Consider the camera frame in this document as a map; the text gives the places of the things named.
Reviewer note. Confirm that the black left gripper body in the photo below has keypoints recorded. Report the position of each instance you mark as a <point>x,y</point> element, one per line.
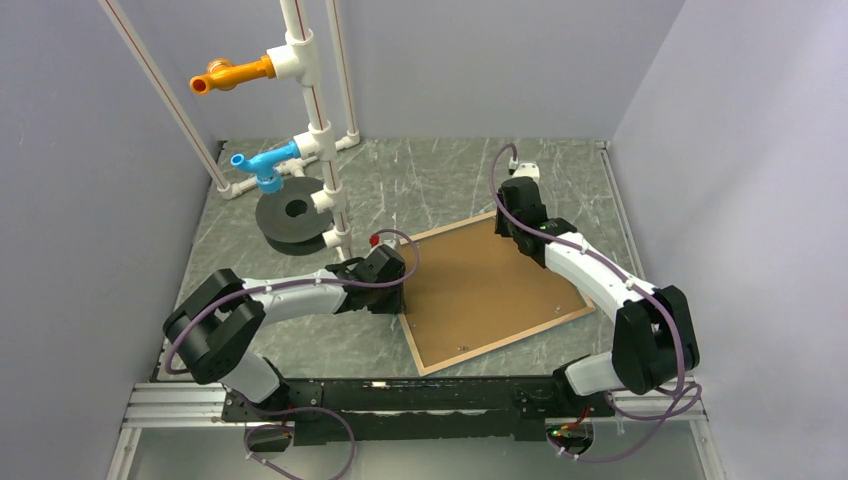
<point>387,300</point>

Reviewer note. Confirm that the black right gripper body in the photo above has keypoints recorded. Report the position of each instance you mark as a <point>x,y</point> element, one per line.
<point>504,226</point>

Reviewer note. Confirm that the blue picture frame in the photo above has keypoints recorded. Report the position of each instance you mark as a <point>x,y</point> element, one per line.
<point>473,292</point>

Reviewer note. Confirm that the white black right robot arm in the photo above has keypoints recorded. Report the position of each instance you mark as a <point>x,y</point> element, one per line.
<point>654,341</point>

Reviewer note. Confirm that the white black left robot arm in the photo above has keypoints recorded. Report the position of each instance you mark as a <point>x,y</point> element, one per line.
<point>212,330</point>

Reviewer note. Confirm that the dark grey perforated spool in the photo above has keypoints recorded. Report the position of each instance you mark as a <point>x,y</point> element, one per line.
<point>289,220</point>

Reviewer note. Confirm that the blue pipe fitting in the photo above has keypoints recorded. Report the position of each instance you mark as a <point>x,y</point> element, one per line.
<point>263,166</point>

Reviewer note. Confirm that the white PVC pipe stand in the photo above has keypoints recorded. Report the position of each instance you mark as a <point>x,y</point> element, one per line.
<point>310,101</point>

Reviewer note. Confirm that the orange pipe fitting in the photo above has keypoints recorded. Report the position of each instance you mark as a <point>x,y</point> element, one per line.
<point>222,74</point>

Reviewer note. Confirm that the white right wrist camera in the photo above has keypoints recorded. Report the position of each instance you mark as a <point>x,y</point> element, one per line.
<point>524,169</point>

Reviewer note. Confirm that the aluminium extrusion rail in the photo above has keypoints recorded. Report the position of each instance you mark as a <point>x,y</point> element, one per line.
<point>163,405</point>

